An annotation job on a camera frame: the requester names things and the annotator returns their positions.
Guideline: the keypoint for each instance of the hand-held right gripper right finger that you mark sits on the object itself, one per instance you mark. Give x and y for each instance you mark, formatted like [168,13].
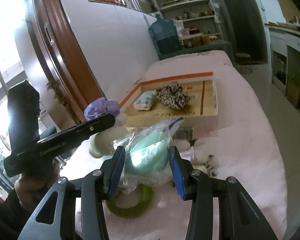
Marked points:
[177,175]

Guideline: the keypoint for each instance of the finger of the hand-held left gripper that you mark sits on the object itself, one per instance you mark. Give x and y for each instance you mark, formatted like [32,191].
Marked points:
[95,126]

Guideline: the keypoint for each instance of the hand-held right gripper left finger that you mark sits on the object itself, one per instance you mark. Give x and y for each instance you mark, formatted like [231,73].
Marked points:
[116,172]

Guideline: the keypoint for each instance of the white plush toy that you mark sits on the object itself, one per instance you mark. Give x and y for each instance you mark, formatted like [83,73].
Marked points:
[102,140]

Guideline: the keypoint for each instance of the purple scrunchie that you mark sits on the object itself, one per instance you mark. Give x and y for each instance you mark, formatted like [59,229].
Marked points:
[100,106]

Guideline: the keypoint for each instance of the orange-rimmed cardboard box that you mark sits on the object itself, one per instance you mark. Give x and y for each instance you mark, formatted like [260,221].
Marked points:
[202,97]

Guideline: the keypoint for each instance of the person's left forearm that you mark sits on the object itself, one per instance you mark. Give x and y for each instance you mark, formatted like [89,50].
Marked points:
[5,217]

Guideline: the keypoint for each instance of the person's left hand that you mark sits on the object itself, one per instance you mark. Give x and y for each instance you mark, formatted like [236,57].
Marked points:
[32,187]

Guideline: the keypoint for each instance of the blue white tissue pack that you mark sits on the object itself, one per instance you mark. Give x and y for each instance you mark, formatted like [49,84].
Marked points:
[145,101]

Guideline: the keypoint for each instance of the leopard print cloth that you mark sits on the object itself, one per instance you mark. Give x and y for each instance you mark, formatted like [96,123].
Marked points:
[172,96]

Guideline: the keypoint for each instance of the blue water jug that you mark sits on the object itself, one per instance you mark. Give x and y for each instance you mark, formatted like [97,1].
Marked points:
[165,35]

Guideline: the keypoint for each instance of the round stool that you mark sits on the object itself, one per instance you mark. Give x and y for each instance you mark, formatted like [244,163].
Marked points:
[242,56]

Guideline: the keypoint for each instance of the row of amber jars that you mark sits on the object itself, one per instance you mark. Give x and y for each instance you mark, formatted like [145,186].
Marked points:
[202,40]

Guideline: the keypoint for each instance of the dark refrigerator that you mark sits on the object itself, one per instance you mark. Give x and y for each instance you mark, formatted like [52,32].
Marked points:
[240,25]

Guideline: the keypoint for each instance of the kitchen counter cabinet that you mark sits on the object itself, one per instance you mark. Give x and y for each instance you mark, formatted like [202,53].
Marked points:
[277,45]

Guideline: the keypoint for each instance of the green shelf rack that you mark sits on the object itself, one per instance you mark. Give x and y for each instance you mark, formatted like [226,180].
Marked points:
[202,1]

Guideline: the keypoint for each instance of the wooden door frame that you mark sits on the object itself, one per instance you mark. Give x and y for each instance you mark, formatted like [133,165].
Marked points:
[62,42]

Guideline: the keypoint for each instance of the cardboard wall sheet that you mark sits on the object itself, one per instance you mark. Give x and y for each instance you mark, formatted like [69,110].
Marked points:
[287,5]

